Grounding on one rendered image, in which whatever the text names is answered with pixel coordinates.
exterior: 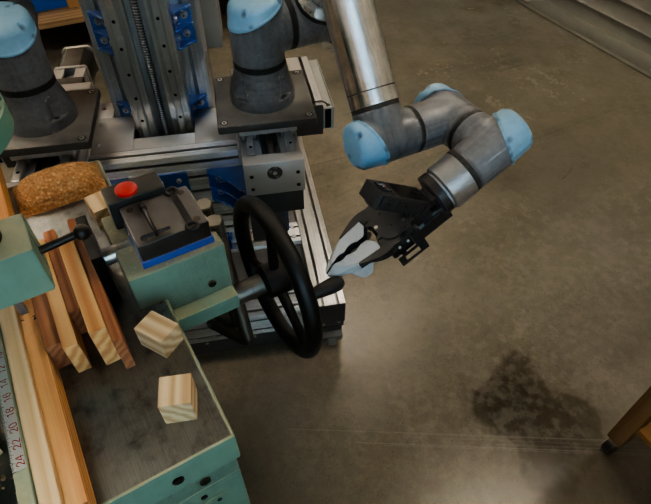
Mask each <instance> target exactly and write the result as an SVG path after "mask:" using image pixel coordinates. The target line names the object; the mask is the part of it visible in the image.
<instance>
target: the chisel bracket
mask: <svg viewBox="0 0 651 504"><path fill-rule="evenodd" d="M0 231H1V233H2V240H1V242H0V310H2V309H4V308H7V307H9V306H12V305H15V304H17V303H20V302H23V301H25V300H28V299H30V298H33V297H36V296H38V295H41V294H43V293H46V292H49V291H51V290H53V289H55V283H54V280H53V277H52V274H51V271H50V267H49V264H48V261H47V258H46V255H45V253H44V254H42V255H41V253H40V252H39V249H38V246H41V245H40V243H39V241H38V240H37V238H36V236H35V234H34V233H33V231H32V229H31V227H30V225H29V224H28V222H27V220H26V218H25V217H24V215H22V214H16V215H13V216H10V217H7V218H4V219H1V220H0Z"/></svg>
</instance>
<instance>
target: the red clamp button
mask: <svg viewBox="0 0 651 504"><path fill-rule="evenodd" d="M137 190H138V187H137V185H136V184H135V183H134V182H131V181H126V182H122V183H120V184H118V185H117V186H116V187H115V189H114V192H115V195H116V196H118V197H120V198H127V197H131V196H133V195H134V194H135V193H136V192H137Z"/></svg>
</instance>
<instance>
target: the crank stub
mask: <svg viewBox="0 0 651 504"><path fill-rule="evenodd" d="M344 285H345V282H344V279H343V278H342V277H341V276H332V277H330V278H328V279H326V280H324V281H322V282H321V283H319V284H317V285H316V286H314V287H313V288H314V291H315V294H316V298H317V299H319V298H323V297H326V296H329V295H332V294H334V293H336V292H338V291H340V290H342V289H343V287H344Z"/></svg>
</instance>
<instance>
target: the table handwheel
mask: <svg viewBox="0 0 651 504"><path fill-rule="evenodd" d="M249 214H251V215H252V216H253V217H254V218H255V219H256V221H257V222H258V223H259V224H260V226H261V227H262V228H263V230H264V231H265V236H266V243H267V254H268V262H265V263H261V262H260V261H259V260H257V257H256V253H255V250H254V246H253V243H252V238H251V233H250V227H249ZM233 226H234V232H235V237H236V242H237V246H238V249H239V253H240V256H241V259H242V262H243V265H244V268H245V270H246V273H247V276H248V278H246V279H244V280H241V281H239V282H237V283H236V284H234V285H233V287H234V289H235V290H236V292H237V293H238V297H239V302H240V305H242V304H244V303H246V302H248V301H251V300H253V299H255V298H257V299H258V301H259V303H260V305H261V307H262V309H263V311H264V313H265V314H266V316H267V318H268V320H269V321H270V323H271V325H272V326H273V328H274V329H275V331H276V332H277V334H278V335H279V337H280V338H281V339H282V341H283V342H284V343H285V344H286V346H287V347H288V348H289V349H290V350H291V351H292V352H293V353H295V354H296V355H298V356H299V357H301V358H306V359H309V358H313V357H315V356H316V355H317V354H318V353H319V352H320V350H321V347H322V343H323V325H322V318H321V313H320V309H319V305H318V301H317V298H316V294H315V291H314V288H313V285H312V282H311V280H310V277H309V275H308V272H307V270H306V267H305V265H304V263H303V261H302V258H301V256H300V254H299V252H298V250H297V248H296V246H295V244H294V242H293V241H292V239H291V237H290V235H289V234H288V232H287V230H286V229H285V227H284V226H283V224H282V223H281V221H280V220H279V218H278V217H277V216H276V214H275V213H274V212H273V211H272V210H271V208H270V207H269V206H268V205H267V204H265V203H264V202H263V201H262V200H261V199H259V198H257V197H255V196H252V195H244V196H242V197H240V198H239V199H238V200H237V201H236V203H235V205H234V209H233ZM278 255H279V257H278ZM291 290H294V292H295V295H296V298H297V301H298V304H299V308H300V311H301V315H302V320H303V325H304V327H303V325H302V323H301V321H300V319H299V317H298V315H297V312H296V310H295V308H294V305H293V303H292V301H291V299H290V296H289V294H288V292H289V291H291ZM277 296H278V298H279V300H280V302H281V304H282V306H283V308H284V310H285V312H286V314H287V316H288V318H289V320H290V322H291V324H292V326H293V328H292V327H291V326H290V324H289V323H288V321H287V320H286V318H285V317H284V315H283V314H282V312H281V310H280V309H279V307H278V305H277V303H276V301H275V299H274V298H275V297H277ZM293 329H294V330H293Z"/></svg>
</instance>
